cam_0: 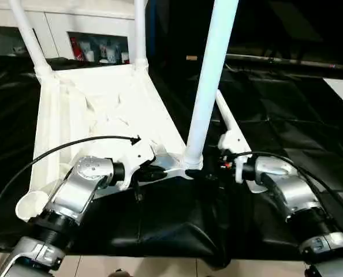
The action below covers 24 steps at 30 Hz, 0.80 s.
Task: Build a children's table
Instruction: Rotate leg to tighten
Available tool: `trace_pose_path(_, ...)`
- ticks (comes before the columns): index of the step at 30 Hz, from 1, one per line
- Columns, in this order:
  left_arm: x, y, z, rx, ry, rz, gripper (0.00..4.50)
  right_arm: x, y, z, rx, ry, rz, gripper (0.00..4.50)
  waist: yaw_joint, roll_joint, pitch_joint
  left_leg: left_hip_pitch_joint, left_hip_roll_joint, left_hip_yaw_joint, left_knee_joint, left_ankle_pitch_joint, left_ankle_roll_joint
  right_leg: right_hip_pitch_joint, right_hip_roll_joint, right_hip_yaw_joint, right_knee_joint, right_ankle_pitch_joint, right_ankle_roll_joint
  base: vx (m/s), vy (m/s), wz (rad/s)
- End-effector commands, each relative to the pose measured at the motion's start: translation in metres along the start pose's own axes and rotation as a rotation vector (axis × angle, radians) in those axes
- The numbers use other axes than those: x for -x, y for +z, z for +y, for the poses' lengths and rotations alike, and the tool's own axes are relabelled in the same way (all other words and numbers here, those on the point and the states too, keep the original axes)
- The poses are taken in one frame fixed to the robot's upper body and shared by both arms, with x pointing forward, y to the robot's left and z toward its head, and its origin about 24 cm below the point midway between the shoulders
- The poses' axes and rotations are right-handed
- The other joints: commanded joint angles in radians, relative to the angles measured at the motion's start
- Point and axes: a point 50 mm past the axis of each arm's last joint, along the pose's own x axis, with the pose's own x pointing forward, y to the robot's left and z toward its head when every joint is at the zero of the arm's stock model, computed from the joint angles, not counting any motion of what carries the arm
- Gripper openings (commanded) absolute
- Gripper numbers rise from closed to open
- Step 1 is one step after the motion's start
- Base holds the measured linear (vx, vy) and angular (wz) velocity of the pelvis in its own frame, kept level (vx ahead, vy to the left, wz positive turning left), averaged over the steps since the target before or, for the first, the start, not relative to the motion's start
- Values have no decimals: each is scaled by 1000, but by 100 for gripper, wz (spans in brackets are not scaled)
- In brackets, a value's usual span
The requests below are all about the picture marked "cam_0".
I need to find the dark metal rod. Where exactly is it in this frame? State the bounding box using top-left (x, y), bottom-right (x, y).
top-left (225, 53), bottom-right (343, 70)

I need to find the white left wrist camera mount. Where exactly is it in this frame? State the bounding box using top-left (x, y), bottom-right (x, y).
top-left (117, 141), bottom-right (157, 192)

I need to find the white plastic table top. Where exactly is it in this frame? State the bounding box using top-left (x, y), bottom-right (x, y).
top-left (14, 63), bottom-right (203, 223)

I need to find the black work mat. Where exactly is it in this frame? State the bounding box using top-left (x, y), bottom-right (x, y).
top-left (0, 54), bottom-right (343, 268)

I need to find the white glass-door cabinet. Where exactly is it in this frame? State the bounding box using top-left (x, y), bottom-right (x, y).
top-left (0, 0), bottom-right (138, 65)

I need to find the black case with gold label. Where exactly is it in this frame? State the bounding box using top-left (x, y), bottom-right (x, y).
top-left (147, 0), bottom-right (229, 76)

